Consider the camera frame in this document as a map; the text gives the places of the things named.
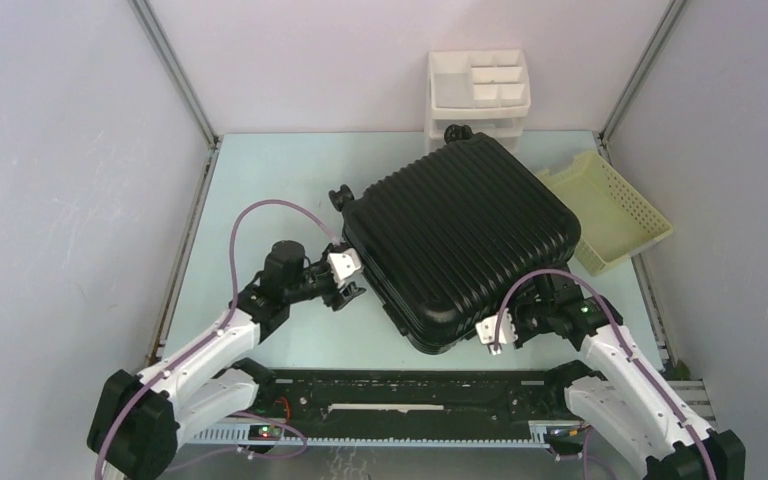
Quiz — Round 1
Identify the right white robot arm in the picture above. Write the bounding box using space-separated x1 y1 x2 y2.
492 269 747 479

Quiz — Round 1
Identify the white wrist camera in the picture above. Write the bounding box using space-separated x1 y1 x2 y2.
475 313 517 356
326 248 363 289

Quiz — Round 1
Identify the black ribbed hard-shell suitcase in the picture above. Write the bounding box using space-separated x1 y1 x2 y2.
329 133 582 355

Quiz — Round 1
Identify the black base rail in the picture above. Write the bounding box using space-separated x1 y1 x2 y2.
250 369 584 440

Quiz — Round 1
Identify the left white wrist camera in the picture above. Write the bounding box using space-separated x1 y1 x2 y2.
326 248 363 289

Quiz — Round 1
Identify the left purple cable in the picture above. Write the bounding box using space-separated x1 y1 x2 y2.
94 199 344 480

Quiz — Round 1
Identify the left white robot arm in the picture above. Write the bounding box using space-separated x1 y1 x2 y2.
87 241 365 479

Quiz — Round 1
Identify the grey slotted cable duct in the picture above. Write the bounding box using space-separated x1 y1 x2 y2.
188 423 549 449

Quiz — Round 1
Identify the white plastic drawer organizer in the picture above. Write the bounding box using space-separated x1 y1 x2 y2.
424 49 531 153

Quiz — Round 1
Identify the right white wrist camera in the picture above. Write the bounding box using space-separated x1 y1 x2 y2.
475 313 517 356

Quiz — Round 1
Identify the pale yellow perforated basket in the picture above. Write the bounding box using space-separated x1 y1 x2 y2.
537 150 674 276

